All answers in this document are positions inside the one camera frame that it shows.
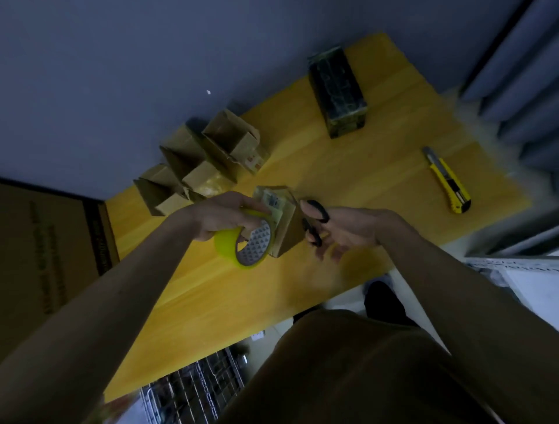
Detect person's left hand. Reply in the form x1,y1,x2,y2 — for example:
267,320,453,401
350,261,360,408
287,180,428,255
174,190,274,243

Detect person's right hand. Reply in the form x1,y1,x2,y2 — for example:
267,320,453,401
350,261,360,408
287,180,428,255
299,199,416,265

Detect black handled scissors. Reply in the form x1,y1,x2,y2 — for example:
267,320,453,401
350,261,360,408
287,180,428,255
300,199,331,249

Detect yellow tape roll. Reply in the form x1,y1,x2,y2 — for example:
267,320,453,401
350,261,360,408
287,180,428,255
213,209,278,270

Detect small carton yellow tape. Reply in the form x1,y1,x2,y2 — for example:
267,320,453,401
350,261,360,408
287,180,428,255
158,124,239,197

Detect brown box with white label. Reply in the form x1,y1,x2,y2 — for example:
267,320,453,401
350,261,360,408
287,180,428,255
251,185,309,259

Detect small carton red label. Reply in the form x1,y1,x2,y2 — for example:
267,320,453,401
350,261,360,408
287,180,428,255
200,108,271,177

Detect black cardboard box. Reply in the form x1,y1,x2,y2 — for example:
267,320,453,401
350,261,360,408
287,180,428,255
307,45,369,140

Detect person's right forearm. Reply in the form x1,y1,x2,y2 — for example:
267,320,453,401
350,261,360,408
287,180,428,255
377,218,559,424

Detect person's left forearm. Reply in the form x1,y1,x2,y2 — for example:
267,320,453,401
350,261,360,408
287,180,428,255
0,209,206,424

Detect person's black trousers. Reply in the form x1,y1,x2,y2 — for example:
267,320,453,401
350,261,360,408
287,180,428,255
292,279,422,328

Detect person's brown shirt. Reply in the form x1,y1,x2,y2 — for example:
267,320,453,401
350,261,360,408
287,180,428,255
216,309,507,424

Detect yellow utility knife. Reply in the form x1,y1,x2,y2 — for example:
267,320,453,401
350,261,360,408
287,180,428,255
421,146,472,215

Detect white metal rack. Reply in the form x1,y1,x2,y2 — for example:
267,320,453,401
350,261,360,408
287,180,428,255
462,209,559,333

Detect large flat brown carton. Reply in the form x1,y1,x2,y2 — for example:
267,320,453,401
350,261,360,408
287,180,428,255
0,176,121,363

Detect grey pleated curtain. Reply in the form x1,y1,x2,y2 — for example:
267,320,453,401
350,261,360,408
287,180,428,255
458,0,559,175

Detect metal wire cart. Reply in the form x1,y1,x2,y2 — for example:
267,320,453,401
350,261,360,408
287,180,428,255
139,345,250,424

